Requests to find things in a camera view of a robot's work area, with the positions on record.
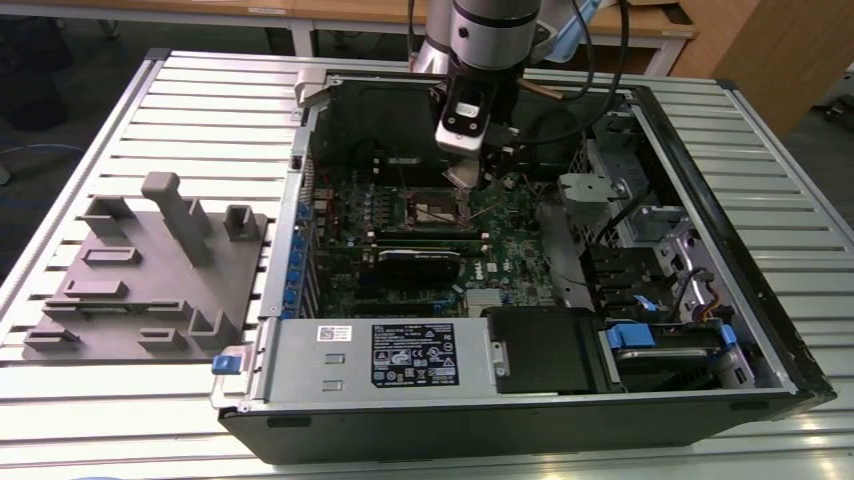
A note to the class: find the CPU socket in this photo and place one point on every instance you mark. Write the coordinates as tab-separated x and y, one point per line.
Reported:
406	202

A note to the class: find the silver coin battery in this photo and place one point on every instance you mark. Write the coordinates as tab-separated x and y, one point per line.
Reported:
508	181

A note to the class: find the perforated metal drive cage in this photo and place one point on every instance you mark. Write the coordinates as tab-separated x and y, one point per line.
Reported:
627	160

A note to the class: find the green motherboard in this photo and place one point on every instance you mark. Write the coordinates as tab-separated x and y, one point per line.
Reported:
520	250

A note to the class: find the black graphics card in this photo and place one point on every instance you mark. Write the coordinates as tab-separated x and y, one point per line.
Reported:
414	272

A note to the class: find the small silver heatsink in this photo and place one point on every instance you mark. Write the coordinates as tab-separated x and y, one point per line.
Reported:
483	297

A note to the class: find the wooden cabinet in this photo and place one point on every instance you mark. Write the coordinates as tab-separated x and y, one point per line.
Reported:
787	50

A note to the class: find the grey chair base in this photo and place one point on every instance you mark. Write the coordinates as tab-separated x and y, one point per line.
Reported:
842	107

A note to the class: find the silver hard disk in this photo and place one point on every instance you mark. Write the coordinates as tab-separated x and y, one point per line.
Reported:
660	354

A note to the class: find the blue plastic clip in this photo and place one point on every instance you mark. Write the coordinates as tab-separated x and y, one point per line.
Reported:
726	335

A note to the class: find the silver power supply unit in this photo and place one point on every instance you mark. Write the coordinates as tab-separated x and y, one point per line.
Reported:
300	370

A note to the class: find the grey parts rack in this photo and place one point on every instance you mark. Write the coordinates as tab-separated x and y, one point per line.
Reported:
167	300

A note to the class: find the black PC case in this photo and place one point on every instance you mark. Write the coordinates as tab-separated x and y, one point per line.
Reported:
467	435

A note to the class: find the blue plastic latch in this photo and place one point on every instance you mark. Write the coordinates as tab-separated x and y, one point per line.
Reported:
225	365

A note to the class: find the dark office chair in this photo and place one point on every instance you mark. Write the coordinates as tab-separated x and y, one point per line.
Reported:
33	75

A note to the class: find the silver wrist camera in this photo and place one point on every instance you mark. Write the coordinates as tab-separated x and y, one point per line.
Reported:
460	120

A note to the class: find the silver metal bracket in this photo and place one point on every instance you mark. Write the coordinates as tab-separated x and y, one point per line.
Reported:
590	187

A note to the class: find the wooden desk white frame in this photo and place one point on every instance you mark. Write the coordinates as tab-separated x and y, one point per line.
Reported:
660	25
167	3

